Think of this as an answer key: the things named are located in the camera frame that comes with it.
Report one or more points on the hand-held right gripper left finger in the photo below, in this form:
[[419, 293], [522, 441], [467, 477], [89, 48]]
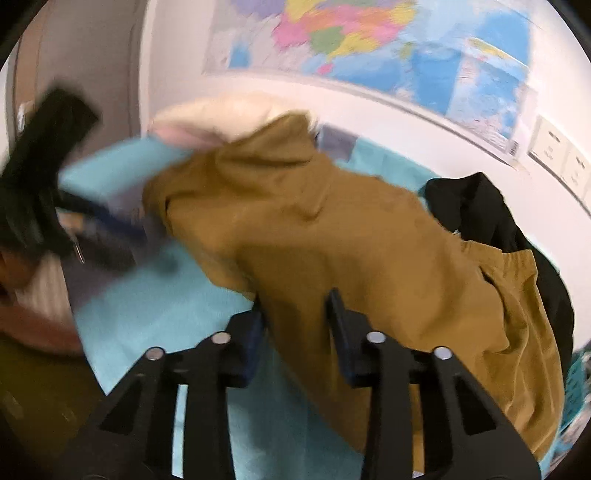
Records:
[[251, 344]]

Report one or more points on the black garment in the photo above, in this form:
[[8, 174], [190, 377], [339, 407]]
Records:
[[503, 217]]

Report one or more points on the olive button-up shirt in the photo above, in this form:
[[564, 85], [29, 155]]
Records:
[[346, 240]]

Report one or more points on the brown door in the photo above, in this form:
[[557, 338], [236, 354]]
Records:
[[87, 60]]

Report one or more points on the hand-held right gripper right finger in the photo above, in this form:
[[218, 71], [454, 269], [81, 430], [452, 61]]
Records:
[[338, 323]]

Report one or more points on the light blue bed sheet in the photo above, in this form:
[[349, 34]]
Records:
[[147, 314]]

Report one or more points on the teal patterned cloth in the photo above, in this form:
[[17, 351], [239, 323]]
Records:
[[578, 392]]

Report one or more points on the white wall switch plate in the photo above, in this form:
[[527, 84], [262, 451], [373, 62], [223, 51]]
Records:
[[551, 145], [579, 173]]

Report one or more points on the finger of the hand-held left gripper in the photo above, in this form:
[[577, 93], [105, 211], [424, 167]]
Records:
[[108, 256], [106, 217]]

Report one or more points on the cream folded cloth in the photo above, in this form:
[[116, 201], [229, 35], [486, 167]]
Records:
[[221, 117]]

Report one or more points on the colourful wall map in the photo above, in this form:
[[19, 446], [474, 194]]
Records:
[[392, 50]]

